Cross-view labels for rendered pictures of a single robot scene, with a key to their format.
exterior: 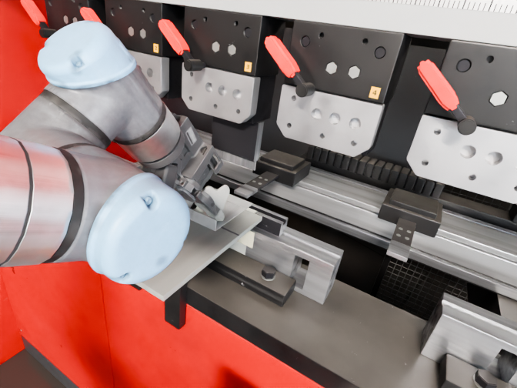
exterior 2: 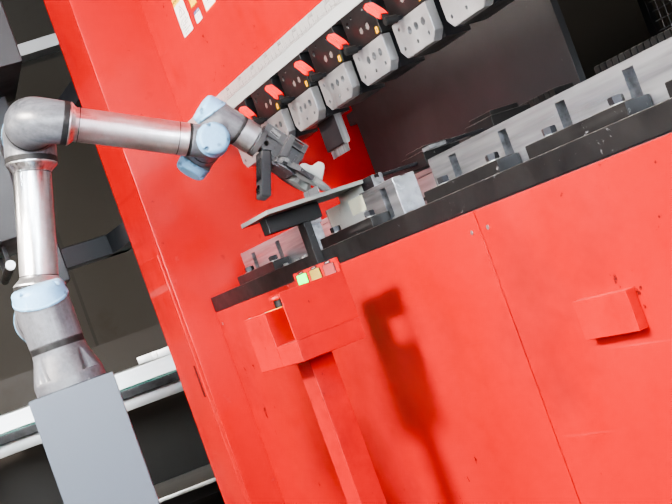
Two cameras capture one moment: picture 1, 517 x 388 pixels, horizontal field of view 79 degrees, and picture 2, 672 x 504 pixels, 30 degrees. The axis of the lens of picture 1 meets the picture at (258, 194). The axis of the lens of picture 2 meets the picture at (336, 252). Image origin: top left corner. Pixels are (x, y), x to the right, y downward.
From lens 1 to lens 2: 2.64 m
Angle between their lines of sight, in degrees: 46
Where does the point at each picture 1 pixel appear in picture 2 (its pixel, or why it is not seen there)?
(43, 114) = not seen: hidden behind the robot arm
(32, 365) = not seen: outside the picture
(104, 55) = (209, 103)
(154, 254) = (215, 141)
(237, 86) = (307, 98)
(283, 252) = (376, 195)
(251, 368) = (364, 281)
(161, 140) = (248, 133)
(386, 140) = (548, 80)
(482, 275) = not seen: hidden behind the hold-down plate
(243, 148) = (336, 137)
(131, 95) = (224, 115)
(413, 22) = (331, 20)
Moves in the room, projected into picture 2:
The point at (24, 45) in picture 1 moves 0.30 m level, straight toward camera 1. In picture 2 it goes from (240, 181) to (230, 173)
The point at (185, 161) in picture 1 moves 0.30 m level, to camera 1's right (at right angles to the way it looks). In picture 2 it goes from (278, 149) to (372, 104)
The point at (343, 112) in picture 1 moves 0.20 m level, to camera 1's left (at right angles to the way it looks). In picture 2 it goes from (337, 76) to (276, 107)
